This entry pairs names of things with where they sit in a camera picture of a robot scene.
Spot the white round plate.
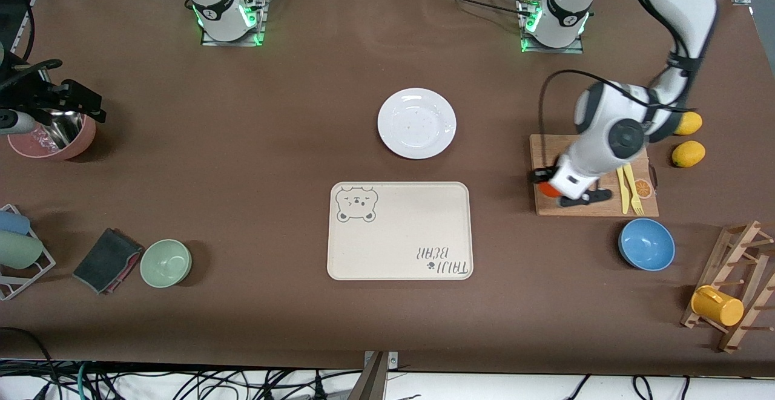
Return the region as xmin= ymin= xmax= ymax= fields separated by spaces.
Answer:
xmin=377 ymin=88 xmax=457 ymax=160

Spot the wooden cutting board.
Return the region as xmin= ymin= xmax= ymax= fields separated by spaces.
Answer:
xmin=530 ymin=134 xmax=659 ymax=217

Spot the pink bowl steel interior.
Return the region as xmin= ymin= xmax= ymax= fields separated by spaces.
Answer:
xmin=7 ymin=110 xmax=97 ymax=162

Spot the yellow plastic knife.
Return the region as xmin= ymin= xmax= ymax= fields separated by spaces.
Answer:
xmin=615 ymin=167 xmax=630 ymax=215

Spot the yellow plastic fork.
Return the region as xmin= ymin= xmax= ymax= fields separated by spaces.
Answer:
xmin=623 ymin=163 xmax=645 ymax=216

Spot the blue bowl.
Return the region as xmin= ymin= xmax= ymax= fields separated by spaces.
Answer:
xmin=618 ymin=218 xmax=676 ymax=272

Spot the light blue cup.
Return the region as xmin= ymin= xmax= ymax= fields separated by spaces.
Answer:
xmin=0 ymin=211 xmax=31 ymax=235

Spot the yellow lemon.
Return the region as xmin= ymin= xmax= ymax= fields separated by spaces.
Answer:
xmin=671 ymin=140 xmax=707 ymax=168
xmin=673 ymin=111 xmax=704 ymax=136

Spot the dark grey folded cloth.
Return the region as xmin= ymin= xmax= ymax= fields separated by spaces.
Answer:
xmin=73 ymin=228 xmax=144 ymax=295

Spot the cream bear print tray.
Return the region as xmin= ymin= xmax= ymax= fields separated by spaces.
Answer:
xmin=327 ymin=182 xmax=473 ymax=281

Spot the pale green cup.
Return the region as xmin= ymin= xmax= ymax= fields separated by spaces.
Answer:
xmin=0 ymin=231 xmax=44 ymax=269

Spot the pale green bowl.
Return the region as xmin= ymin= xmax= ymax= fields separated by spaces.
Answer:
xmin=140 ymin=239 xmax=193 ymax=289

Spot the wooden mug rack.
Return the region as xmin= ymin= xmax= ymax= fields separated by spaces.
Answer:
xmin=681 ymin=220 xmax=775 ymax=353

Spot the yellow mug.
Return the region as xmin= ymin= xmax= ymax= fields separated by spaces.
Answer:
xmin=691 ymin=286 xmax=745 ymax=327

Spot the grey slanted pole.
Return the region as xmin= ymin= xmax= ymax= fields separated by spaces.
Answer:
xmin=348 ymin=352 xmax=389 ymax=400

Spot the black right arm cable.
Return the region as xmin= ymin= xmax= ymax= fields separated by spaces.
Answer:
xmin=0 ymin=0 xmax=64 ymax=89

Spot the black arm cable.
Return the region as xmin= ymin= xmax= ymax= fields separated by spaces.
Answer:
xmin=0 ymin=0 xmax=64 ymax=89
xmin=538 ymin=0 xmax=703 ymax=174

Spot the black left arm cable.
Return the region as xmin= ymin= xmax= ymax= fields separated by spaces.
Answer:
xmin=538 ymin=0 xmax=703 ymax=174

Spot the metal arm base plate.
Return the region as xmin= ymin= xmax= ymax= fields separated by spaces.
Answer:
xmin=202 ymin=0 xmax=266 ymax=47
xmin=519 ymin=0 xmax=585 ymax=54

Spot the white wire cup rack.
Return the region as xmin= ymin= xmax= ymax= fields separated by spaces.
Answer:
xmin=0 ymin=203 xmax=56 ymax=301

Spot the black floor cable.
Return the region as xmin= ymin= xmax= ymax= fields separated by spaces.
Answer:
xmin=0 ymin=326 xmax=59 ymax=400

